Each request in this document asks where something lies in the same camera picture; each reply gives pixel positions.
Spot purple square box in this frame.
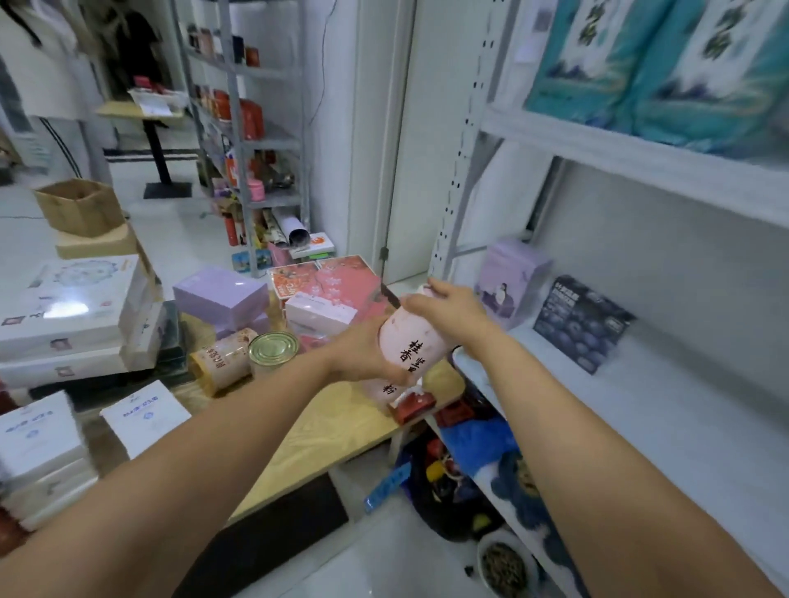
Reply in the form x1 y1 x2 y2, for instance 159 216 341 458
173 266 271 331

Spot blue printed box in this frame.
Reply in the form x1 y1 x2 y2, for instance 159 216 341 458
232 249 273 278

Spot flat brown cardboard box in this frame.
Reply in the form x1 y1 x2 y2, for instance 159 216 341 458
55 223 141 260

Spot teal tissue pack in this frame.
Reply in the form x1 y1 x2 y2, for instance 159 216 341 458
631 0 789 156
524 0 674 129

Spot round yellow pedestal table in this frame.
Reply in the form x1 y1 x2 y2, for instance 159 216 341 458
95 100 193 200

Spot black wall cable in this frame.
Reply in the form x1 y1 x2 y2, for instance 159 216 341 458
307 0 339 127

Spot person's left forearm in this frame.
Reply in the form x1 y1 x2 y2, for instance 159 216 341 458
0 343 339 598

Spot black bag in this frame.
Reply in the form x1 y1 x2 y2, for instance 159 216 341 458
397 430 515 544

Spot bowl of pet food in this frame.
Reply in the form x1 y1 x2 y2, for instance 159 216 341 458
476 529 542 598

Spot red boxes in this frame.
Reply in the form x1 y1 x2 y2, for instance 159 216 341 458
212 89 266 140

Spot small red box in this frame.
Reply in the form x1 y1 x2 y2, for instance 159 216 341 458
392 393 437 426

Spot grey metal shelf rack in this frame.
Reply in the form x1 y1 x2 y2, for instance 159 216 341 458
171 0 310 279

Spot pink flat gift box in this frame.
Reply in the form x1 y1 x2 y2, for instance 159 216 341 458
316 255 397 322

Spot blue plastic bag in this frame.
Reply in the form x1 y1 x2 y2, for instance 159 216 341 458
438 418 520 476

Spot white tray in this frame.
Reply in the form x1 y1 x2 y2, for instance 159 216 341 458
127 87 189 117

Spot person's left hand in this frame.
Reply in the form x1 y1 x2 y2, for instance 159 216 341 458
325 313 411 386

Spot blue packet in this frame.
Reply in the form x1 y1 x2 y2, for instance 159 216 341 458
363 462 413 514

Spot purple box with figure print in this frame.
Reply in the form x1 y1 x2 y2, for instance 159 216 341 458
473 238 553 331

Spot person's right forearm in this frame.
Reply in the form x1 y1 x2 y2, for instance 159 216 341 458
455 323 787 598

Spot small white box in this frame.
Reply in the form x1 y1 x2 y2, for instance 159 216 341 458
100 380 192 460
0 456 101 532
0 391 88 483

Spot large white flat gift box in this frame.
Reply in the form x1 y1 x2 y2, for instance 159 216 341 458
0 301 168 390
0 255 150 362

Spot person's right hand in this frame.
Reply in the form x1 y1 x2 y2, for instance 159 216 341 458
401 277 504 356

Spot orange flat box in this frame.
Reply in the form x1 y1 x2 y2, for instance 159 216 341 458
269 262 321 301

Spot white metal shelf rack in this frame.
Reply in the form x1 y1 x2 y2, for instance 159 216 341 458
428 0 789 598

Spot tin can with gold lid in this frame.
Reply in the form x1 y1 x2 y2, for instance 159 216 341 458
248 331 301 378

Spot blue patterned cloth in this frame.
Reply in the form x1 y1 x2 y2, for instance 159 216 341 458
492 453 589 598

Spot beige round canister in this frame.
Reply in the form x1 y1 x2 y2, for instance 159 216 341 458
188 328 260 398

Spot white and orange box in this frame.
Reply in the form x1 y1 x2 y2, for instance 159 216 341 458
289 232 336 260

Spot hanging dark clothes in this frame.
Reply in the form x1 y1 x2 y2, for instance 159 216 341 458
79 0 168 96

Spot white box with pink print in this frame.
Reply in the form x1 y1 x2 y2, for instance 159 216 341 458
285 291 359 337

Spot rolled paper tube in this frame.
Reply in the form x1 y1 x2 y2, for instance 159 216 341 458
270 206 311 246

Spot dark blue blueberry box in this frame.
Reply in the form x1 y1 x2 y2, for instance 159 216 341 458
533 275 636 375

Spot open brown cardboard box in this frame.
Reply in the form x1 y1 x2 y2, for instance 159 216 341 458
33 179 128 239

